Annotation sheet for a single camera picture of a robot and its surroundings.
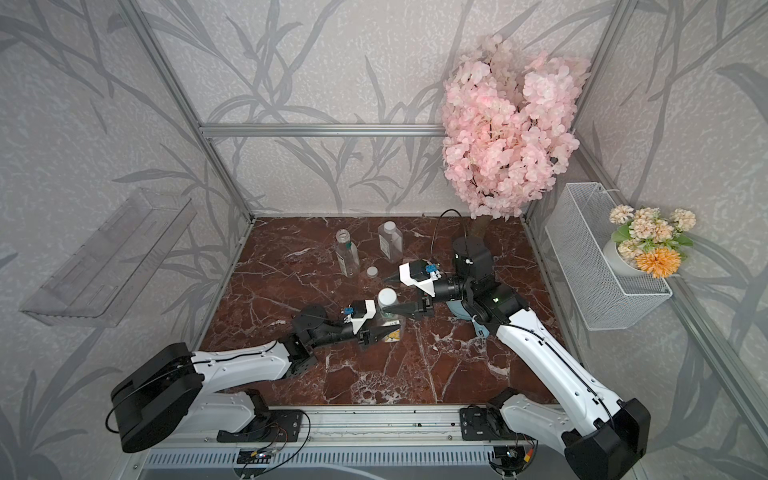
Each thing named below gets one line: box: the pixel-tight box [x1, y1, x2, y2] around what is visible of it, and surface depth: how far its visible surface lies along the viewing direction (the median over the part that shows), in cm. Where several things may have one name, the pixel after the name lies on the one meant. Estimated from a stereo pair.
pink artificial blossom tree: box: [442, 34, 592, 220], surface depth 66 cm
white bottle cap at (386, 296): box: [377, 287, 397, 305], surface depth 61 cm
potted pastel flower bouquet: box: [603, 204, 696, 279], surface depth 56 cm
